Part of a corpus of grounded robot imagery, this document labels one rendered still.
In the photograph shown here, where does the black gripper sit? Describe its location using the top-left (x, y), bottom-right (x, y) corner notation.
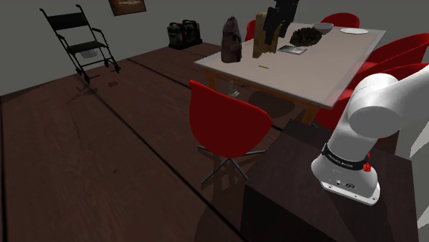
top-left (263, 0), bottom-right (300, 46)

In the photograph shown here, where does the tan wooden block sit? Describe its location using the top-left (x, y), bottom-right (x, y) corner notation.
top-left (252, 12), bottom-right (282, 60)

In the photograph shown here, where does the grey flat book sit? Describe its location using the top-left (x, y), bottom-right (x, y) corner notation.
top-left (276, 45), bottom-right (308, 56)

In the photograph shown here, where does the dark rough round lump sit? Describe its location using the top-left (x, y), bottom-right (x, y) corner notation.
top-left (289, 26), bottom-right (323, 47)

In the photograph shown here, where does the grey bowl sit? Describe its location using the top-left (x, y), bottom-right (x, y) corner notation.
top-left (312, 21), bottom-right (335, 36)

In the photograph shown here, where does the dark brown rock-shaped figure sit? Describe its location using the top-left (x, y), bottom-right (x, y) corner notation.
top-left (221, 15), bottom-right (243, 64)

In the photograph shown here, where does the wooden table with pale top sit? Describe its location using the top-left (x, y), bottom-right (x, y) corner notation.
top-left (194, 21), bottom-right (387, 127)

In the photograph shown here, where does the white plate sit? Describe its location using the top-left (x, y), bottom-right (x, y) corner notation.
top-left (340, 27), bottom-right (369, 35)

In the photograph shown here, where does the black bag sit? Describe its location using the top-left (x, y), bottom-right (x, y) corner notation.
top-left (166, 19), bottom-right (204, 51)

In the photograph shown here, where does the dark robot stand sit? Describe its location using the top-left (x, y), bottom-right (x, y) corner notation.
top-left (240, 123), bottom-right (420, 242)

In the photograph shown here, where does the black wheeled folding chair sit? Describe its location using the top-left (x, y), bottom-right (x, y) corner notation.
top-left (38, 3), bottom-right (122, 85)

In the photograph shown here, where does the framed wall picture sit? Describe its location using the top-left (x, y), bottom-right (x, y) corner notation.
top-left (107, 0), bottom-right (148, 17)

